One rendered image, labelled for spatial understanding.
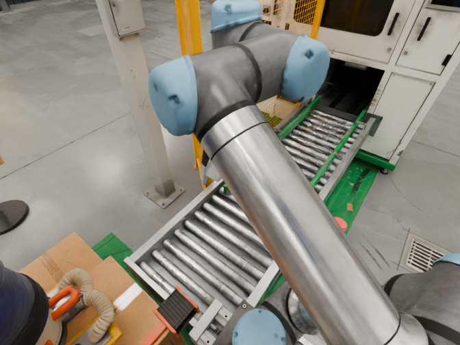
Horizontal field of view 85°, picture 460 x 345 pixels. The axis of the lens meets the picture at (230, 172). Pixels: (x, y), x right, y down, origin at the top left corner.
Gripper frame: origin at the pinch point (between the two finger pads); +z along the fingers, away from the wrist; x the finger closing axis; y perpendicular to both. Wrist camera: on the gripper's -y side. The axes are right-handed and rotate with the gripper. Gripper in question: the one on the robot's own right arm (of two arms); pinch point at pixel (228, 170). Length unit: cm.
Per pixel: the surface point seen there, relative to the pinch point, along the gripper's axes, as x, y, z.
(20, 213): -100, -188, 145
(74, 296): -45, -9, 30
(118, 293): -39, -16, 54
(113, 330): -42, 0, 42
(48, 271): -72, -72, 94
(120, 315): -41, -8, 54
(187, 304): -21.6, 11.1, 28.0
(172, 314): -25.8, 11.1, 28.0
